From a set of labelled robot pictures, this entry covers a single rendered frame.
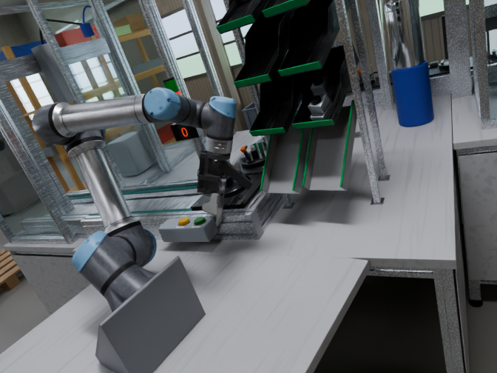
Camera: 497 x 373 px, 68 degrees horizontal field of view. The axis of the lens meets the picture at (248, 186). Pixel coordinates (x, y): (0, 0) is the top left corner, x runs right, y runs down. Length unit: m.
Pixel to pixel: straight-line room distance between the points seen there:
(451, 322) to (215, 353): 0.64
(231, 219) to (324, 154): 0.38
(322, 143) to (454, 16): 1.14
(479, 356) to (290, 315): 1.16
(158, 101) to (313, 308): 0.62
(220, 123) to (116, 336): 0.57
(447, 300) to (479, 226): 0.76
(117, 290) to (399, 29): 1.50
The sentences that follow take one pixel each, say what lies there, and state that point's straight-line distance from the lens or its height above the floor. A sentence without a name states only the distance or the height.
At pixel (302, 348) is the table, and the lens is 0.88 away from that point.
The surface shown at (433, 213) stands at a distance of 1.22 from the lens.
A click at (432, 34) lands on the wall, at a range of 4.67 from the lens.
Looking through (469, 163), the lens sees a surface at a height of 0.77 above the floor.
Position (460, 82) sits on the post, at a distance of 2.22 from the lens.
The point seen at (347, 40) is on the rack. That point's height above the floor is 1.39.
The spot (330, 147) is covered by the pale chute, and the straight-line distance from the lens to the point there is 1.21.
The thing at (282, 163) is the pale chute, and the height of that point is 1.06.
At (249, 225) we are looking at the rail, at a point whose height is 0.92.
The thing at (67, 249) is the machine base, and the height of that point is 0.85.
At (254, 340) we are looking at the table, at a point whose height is 0.86.
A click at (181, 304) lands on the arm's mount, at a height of 0.94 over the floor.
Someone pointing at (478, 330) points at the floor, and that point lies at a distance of 2.06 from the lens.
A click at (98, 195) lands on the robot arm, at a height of 1.19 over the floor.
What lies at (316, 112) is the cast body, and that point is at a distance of 1.09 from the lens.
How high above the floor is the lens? 1.50
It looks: 22 degrees down
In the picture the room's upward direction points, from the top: 19 degrees counter-clockwise
